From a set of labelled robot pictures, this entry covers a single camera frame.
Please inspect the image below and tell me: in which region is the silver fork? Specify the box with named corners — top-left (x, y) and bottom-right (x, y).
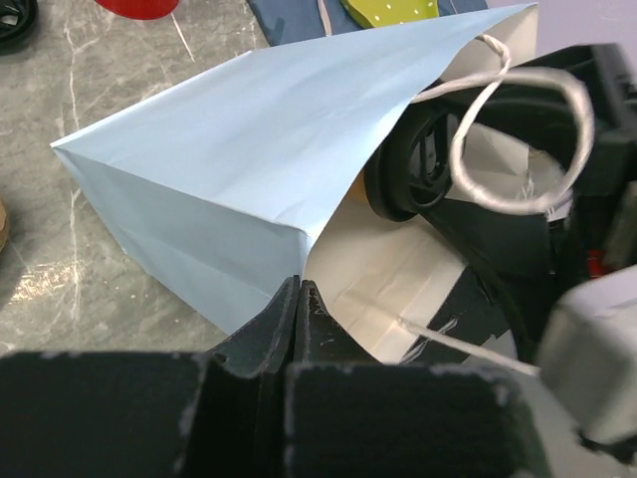
top-left (317, 0), bottom-right (332, 36)

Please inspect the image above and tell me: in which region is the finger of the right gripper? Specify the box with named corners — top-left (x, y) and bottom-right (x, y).
top-left (424, 199), bottom-right (552, 299)

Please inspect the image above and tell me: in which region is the black cup lid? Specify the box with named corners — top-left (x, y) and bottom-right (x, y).
top-left (363, 103), bottom-right (459, 222)
top-left (1, 0), bottom-right (39, 55)

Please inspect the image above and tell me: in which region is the yellow dotted plate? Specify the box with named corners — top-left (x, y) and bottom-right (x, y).
top-left (341, 0), bottom-right (439, 29)

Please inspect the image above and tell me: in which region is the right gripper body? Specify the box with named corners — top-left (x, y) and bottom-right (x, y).
top-left (477, 43), bottom-right (637, 359)

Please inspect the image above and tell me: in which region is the red straw holder cup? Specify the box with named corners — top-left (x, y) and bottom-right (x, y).
top-left (96, 0), bottom-right (179, 21)

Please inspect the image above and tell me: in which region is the cardboard cup carrier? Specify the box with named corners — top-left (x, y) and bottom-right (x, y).
top-left (0, 199), bottom-right (10, 251)

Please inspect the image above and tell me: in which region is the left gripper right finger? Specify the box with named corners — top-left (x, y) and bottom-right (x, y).
top-left (283, 281), bottom-right (551, 477)

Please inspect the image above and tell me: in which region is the blue letter-print cloth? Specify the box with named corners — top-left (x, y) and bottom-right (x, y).
top-left (247, 0), bottom-right (489, 47)

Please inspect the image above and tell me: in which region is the light blue paper bag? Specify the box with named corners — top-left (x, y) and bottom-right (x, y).
top-left (53, 3), bottom-right (538, 362)

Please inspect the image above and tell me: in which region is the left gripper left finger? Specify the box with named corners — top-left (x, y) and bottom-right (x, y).
top-left (1, 277), bottom-right (301, 477)

